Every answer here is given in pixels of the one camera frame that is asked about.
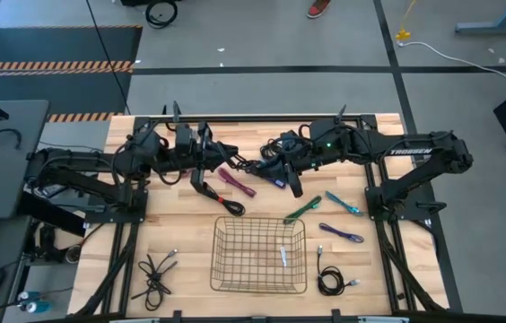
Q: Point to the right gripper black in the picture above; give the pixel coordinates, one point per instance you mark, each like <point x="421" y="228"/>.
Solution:
<point x="295" y="152"/>

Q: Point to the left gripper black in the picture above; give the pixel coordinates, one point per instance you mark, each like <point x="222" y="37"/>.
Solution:
<point x="190" y="152"/>

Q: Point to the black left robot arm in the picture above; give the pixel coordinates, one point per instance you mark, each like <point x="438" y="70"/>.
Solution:
<point x="78" y="181"/>

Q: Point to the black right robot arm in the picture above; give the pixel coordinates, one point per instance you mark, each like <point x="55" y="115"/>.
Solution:
<point x="414" y="152"/>

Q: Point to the white basket tag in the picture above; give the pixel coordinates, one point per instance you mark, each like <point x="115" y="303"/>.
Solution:
<point x="283" y="256"/>

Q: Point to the black table support beam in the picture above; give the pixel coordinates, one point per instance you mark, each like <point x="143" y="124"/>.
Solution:
<point x="51" y="215"/>

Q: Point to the person's red shoe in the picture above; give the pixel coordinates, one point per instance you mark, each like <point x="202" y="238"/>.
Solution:
<point x="318" y="8"/>

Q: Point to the black floor equipment box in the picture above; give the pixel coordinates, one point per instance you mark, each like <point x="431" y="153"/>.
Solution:
<point x="134" y="2"/>

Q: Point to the black hazard-striped floor mat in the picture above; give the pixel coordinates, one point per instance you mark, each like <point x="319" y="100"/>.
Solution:
<point x="55" y="45"/>

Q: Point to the grey desk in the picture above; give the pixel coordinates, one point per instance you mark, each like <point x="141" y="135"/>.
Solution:
<point x="6" y="179"/>

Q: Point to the teal metal can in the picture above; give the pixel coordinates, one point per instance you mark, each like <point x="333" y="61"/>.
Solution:
<point x="28" y="296"/>
<point x="37" y="307"/>

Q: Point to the grey desk leg foot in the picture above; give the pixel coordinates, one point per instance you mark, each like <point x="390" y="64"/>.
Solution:
<point x="495" y="28"/>

